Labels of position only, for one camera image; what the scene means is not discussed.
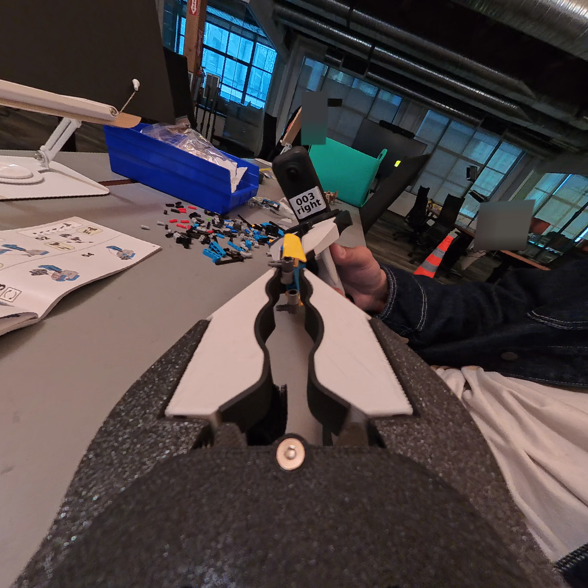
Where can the wooden table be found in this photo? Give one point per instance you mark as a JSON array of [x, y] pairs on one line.
[[514, 256]]

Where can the white garment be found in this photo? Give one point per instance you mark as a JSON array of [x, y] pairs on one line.
[[528, 436]]

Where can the green plastic bin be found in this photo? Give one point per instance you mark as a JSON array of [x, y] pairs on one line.
[[344, 174]]

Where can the small clear brick packet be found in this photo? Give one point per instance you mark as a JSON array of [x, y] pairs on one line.
[[264, 204]]

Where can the white desk lamp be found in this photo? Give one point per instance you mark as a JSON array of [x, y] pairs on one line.
[[55, 181]]

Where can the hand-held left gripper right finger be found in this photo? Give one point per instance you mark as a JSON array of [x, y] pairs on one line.
[[358, 363]]

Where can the open instruction booklet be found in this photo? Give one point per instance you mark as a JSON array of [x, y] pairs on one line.
[[69, 262]]

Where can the metal rod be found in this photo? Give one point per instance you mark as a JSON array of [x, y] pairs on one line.
[[130, 97]]

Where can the clear plastic packets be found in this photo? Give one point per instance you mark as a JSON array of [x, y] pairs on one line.
[[197, 147]]

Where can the black office chair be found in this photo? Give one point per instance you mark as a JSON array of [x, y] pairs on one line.
[[417, 211], [448, 220]]

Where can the person's right hand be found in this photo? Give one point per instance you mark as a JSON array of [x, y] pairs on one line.
[[363, 280]]

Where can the person's right forearm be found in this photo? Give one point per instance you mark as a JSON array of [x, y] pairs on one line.
[[459, 307]]

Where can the pile of loose bricks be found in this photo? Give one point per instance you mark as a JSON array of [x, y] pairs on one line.
[[220, 234]]

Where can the blue plastic bin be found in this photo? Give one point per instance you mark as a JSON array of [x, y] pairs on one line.
[[174, 170]]

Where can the black partition panel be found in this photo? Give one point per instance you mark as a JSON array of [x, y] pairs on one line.
[[82, 46]]

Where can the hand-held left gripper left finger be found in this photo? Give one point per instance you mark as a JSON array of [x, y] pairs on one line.
[[220, 367]]

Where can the orange traffic cone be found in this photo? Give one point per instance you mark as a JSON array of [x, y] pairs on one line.
[[434, 262]]

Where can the grey desk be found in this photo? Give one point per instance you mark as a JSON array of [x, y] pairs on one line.
[[115, 367]]

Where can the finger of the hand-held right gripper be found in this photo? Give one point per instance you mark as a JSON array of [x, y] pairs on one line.
[[278, 248], [321, 236]]

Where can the black leaning board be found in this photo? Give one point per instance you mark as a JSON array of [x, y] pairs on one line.
[[395, 188]]

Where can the yellow blue brick assembly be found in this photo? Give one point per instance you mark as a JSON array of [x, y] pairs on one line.
[[293, 248]]

